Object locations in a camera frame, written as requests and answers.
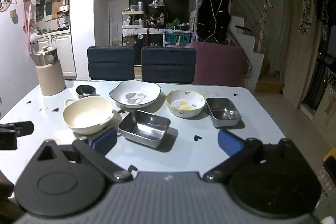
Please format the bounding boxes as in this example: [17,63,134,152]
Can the small rectangular steel tray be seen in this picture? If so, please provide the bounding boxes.
[205,97,242,128]

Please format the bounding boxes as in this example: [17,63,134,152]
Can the dark blue chair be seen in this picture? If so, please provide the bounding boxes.
[87,46,135,81]
[141,47,197,84]

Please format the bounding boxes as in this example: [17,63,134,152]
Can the white leaf-print plate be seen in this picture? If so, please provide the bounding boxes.
[109,80,161,109]

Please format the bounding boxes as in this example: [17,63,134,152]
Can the large rectangular steel tray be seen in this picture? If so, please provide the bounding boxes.
[118,110,172,149]

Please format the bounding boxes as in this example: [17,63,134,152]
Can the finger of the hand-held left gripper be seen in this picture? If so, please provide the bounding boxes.
[0,121,34,150]

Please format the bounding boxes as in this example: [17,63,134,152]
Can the beige curtain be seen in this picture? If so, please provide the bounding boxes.
[270,0,324,110]

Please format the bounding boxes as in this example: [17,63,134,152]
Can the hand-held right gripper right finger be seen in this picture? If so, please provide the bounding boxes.
[203,130,298,183]

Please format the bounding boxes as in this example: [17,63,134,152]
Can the white storage shelf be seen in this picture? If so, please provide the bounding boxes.
[121,11,146,29]

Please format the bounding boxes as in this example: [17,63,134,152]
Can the teal sign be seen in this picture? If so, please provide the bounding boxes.
[163,31,191,46]

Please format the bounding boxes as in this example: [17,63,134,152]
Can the black printed box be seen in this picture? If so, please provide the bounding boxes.
[134,32,164,67]

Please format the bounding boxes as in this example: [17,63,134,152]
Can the beige canister with steel lid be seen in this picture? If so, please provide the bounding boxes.
[35,46,66,96]

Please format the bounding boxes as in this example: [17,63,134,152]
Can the maroon chair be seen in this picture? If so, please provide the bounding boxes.
[190,42,248,87]

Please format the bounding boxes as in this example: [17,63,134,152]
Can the small round steel bowl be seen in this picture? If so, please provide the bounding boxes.
[76,85,97,98]

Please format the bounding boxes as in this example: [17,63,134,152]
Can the white kitchen cabinets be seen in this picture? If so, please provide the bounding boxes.
[35,0,77,78]

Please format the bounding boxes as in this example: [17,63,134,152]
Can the cream bowl with loop handles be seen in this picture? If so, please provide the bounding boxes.
[62,95,115,135]

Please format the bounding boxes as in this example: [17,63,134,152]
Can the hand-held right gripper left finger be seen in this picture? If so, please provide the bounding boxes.
[37,127,133,183]

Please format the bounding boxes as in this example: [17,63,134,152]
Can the yellow-rimmed floral bowl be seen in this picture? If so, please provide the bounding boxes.
[165,89,206,118]

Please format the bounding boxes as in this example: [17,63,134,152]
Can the white staircase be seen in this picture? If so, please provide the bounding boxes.
[228,15,285,94]

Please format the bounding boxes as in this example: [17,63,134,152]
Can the black vest with white trim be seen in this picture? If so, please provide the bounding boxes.
[197,0,231,43]

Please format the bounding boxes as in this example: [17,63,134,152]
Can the yellow box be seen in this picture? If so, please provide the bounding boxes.
[323,147,336,162]

